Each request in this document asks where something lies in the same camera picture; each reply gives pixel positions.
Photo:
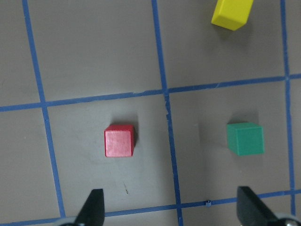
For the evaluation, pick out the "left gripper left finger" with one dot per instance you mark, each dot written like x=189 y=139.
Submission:
x=92 y=212

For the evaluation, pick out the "yellow wooden block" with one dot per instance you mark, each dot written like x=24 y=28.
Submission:
x=231 y=14

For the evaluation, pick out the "red wooden block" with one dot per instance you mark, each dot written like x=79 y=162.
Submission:
x=119 y=140

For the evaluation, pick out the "green wooden block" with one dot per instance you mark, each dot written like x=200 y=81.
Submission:
x=245 y=138

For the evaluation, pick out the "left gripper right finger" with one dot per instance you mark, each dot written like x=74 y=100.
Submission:
x=251 y=211

